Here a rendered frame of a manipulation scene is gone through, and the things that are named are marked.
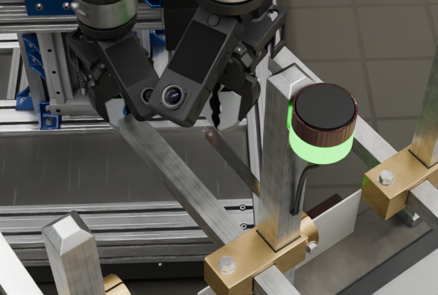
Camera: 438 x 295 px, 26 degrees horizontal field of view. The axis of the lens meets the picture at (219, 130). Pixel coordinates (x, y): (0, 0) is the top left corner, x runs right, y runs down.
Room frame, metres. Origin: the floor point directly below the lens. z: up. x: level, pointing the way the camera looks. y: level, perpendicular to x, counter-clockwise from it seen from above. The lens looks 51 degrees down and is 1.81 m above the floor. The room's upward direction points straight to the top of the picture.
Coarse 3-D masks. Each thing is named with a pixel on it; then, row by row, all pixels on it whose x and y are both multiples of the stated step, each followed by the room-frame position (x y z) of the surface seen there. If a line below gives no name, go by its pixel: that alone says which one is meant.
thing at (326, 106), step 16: (304, 96) 0.57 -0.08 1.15; (320, 96) 0.57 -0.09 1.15; (336, 96) 0.57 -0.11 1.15; (304, 112) 0.55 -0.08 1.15; (320, 112) 0.55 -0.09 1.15; (336, 112) 0.55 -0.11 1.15; (352, 112) 0.55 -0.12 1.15; (288, 128) 0.57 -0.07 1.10; (320, 128) 0.53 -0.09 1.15; (336, 128) 0.53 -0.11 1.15; (288, 144) 0.57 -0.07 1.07; (304, 176) 0.58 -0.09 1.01
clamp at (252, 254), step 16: (304, 224) 0.61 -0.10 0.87; (240, 240) 0.59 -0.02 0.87; (256, 240) 0.59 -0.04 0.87; (304, 240) 0.59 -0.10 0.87; (208, 256) 0.57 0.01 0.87; (240, 256) 0.57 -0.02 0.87; (256, 256) 0.57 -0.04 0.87; (272, 256) 0.57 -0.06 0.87; (288, 256) 0.58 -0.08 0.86; (304, 256) 0.59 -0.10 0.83; (208, 272) 0.56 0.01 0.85; (240, 272) 0.55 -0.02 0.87; (256, 272) 0.55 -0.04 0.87; (224, 288) 0.53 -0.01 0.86; (240, 288) 0.53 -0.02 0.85
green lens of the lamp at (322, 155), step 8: (296, 136) 0.55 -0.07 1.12; (352, 136) 0.55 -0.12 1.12; (296, 144) 0.54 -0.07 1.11; (304, 144) 0.54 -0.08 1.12; (344, 144) 0.54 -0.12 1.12; (296, 152) 0.54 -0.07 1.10; (304, 152) 0.54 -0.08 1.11; (312, 152) 0.53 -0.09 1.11; (320, 152) 0.53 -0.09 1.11; (328, 152) 0.53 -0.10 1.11; (336, 152) 0.53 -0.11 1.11; (344, 152) 0.54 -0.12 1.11; (312, 160) 0.53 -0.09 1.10; (320, 160) 0.53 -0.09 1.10; (328, 160) 0.53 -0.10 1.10; (336, 160) 0.53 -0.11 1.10
